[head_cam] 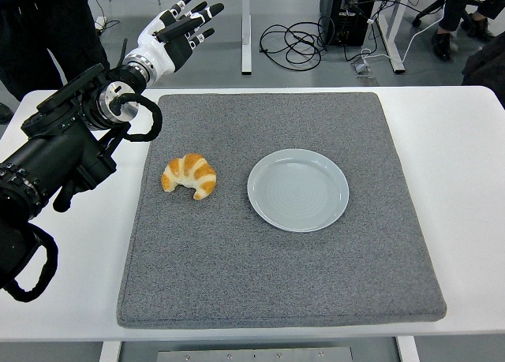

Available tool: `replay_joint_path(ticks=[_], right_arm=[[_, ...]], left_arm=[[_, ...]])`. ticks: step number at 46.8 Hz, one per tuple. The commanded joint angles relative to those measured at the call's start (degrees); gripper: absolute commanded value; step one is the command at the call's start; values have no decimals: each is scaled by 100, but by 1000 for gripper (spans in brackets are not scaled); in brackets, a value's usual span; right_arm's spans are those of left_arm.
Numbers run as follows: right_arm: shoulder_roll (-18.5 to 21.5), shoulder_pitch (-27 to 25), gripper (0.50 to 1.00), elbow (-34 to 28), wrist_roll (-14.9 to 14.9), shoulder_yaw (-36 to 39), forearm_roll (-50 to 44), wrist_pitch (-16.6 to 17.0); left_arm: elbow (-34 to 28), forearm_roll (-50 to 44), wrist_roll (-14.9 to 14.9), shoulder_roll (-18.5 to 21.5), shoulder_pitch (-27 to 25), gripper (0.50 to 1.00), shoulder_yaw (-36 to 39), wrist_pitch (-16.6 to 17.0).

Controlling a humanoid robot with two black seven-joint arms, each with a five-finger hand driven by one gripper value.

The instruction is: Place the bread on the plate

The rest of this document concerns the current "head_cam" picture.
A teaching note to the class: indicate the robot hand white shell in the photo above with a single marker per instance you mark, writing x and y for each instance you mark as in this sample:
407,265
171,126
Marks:
158,50

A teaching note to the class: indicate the croissant bread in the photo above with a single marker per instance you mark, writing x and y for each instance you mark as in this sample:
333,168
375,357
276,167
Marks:
197,172

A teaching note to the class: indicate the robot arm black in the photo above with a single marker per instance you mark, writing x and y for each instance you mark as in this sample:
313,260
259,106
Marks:
59,149

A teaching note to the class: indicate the pale grey round plate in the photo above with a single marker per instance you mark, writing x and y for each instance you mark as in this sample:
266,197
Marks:
296,196

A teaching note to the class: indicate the grey metal plate with screws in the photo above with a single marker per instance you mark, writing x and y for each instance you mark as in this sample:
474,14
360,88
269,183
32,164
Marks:
252,355

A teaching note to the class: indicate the white power strip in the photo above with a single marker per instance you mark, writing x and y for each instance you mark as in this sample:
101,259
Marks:
101,22

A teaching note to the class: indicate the white desk leg straight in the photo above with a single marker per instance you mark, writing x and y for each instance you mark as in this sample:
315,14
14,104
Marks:
246,42

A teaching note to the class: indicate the standing person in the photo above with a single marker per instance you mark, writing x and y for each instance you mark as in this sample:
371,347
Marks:
39,23

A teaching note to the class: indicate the black computer tower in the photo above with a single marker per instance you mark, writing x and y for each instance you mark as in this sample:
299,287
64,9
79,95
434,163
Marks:
339,27

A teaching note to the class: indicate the small grey floor box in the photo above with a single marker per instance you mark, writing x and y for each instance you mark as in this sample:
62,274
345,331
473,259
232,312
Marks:
361,68

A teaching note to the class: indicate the grey fabric mat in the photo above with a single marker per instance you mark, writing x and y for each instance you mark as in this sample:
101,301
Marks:
236,267

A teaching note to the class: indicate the white desk leg with foot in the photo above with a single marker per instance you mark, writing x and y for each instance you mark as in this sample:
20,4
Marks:
394,54

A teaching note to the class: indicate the black office chair base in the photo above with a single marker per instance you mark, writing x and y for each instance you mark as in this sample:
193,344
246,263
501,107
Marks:
430,3

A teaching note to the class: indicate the seated person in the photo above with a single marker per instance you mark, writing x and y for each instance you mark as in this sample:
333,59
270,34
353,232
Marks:
453,7

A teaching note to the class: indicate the white table leg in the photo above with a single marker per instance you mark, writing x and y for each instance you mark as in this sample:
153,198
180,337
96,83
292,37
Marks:
407,350
109,352

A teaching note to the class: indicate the black bag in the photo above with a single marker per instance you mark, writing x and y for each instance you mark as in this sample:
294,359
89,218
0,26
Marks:
485,62

